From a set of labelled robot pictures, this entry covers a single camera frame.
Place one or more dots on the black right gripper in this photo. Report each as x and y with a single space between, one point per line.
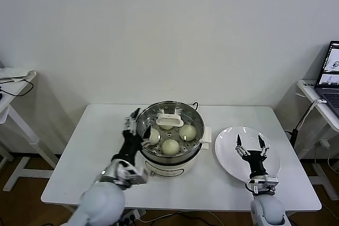
257 162

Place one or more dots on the white side table with cloth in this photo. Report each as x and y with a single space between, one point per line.
18 85

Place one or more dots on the white laptop side table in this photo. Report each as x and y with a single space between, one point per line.
308 91

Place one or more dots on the round glass pot lid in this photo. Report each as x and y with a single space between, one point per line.
169 120

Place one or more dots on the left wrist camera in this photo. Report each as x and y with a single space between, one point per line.
136 176

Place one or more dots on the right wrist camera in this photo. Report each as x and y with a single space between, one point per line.
268 181

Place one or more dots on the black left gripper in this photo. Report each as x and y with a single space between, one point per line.
129 145

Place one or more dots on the perforated steel steamer basket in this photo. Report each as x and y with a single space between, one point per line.
169 160

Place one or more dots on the white power adapter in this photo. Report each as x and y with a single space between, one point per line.
324 143

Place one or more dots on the white steamed baozi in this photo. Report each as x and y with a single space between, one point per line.
155 136
167 127
187 132
170 147

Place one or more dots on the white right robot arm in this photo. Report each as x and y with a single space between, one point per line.
267 207

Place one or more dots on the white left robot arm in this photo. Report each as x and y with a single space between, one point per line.
103 202

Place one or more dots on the white power strip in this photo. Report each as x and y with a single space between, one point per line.
135 214

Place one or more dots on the dark grey open laptop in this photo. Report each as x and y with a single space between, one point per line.
328 88

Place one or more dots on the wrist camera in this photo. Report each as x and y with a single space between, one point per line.
136 176
268 181

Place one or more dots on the crumpled white cloth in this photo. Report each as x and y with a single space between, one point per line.
13 72

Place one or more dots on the white electric cooking pot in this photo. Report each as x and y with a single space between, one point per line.
164 169

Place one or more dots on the round white plate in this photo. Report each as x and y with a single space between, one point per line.
225 146

